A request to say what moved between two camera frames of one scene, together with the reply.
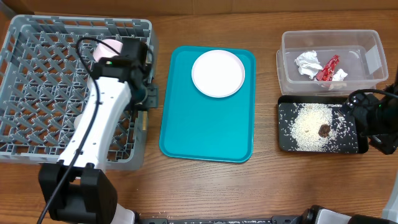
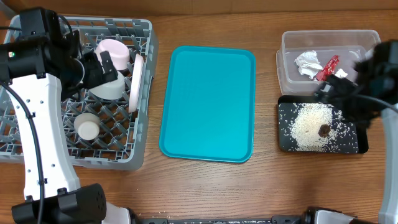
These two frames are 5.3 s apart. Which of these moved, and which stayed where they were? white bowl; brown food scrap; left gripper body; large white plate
Moved: large white plate; left gripper body
Stayed: brown food scrap; white bowl
